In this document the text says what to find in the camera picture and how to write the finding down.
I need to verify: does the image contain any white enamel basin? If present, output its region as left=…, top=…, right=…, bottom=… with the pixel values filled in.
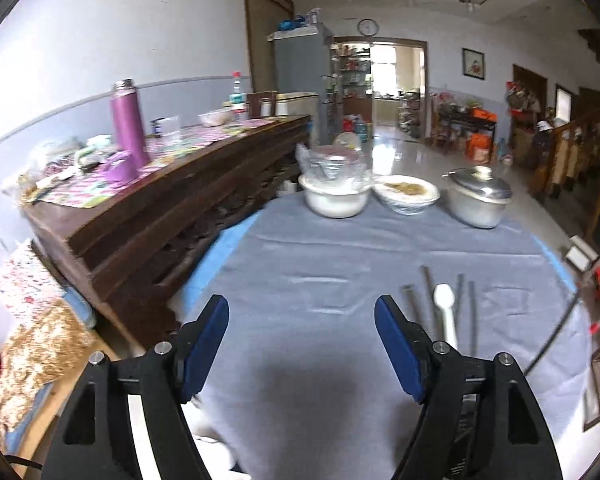
left=298, top=172, right=373, bottom=219

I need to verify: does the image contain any aluminium pot lid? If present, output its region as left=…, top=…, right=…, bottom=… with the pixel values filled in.
left=441, top=165, right=513, bottom=205

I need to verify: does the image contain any white chest freezer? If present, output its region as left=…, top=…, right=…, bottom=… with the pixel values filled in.
left=275, top=91, right=318, bottom=117

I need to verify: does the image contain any brown wooden door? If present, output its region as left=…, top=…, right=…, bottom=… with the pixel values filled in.
left=243, top=0, right=295, bottom=93

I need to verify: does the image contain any dark wooden sideboard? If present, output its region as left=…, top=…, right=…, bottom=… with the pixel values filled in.
left=20, top=114, right=312, bottom=351

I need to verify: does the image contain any grey refrigerator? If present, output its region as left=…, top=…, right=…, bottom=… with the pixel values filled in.
left=272, top=25, right=333, bottom=146

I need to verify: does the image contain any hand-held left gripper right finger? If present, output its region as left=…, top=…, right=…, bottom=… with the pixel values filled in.
left=374, top=295, right=563, bottom=480

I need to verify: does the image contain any purple cup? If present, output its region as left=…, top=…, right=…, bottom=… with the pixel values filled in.
left=102, top=152, right=141, bottom=186

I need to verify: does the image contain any wooden chair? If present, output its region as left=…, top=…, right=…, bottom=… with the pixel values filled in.
left=246, top=91, right=277, bottom=118

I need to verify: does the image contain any floral table runner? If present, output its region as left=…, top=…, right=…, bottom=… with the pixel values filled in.
left=27, top=117, right=291, bottom=208

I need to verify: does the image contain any white box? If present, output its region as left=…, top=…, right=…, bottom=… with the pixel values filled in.
left=565, top=235, right=598, bottom=271

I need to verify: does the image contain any clear measuring cup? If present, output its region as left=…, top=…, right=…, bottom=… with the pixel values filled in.
left=155, top=116, right=182, bottom=143

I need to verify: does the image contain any orange bag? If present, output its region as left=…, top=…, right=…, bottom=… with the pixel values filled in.
left=467, top=132, right=496, bottom=163

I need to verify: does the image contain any plastic bottle with red cap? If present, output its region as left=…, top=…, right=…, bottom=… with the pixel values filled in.
left=229, top=71, right=248, bottom=121

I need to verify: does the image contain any wooden stair railing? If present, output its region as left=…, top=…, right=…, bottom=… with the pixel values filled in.
left=530, top=110, right=600, bottom=241

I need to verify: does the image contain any purple thermos flask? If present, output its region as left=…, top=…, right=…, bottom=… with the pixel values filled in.
left=111, top=79, right=150, bottom=171

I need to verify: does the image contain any white plastic spoon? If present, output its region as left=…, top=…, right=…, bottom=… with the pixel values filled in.
left=432, top=284, right=459, bottom=352

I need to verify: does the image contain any patterned bowl of food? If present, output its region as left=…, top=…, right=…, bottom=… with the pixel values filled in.
left=372, top=175, right=441, bottom=216

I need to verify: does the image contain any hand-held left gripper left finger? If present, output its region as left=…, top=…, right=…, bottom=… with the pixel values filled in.
left=42, top=294, right=231, bottom=480

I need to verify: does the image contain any clear plastic wrap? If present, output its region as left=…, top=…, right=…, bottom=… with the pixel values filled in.
left=296, top=144, right=372, bottom=192

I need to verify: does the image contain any framed wall picture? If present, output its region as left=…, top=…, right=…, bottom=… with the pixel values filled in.
left=462, top=48, right=486, bottom=80

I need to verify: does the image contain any floral cloth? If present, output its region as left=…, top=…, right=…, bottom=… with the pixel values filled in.
left=0, top=240, right=66, bottom=326

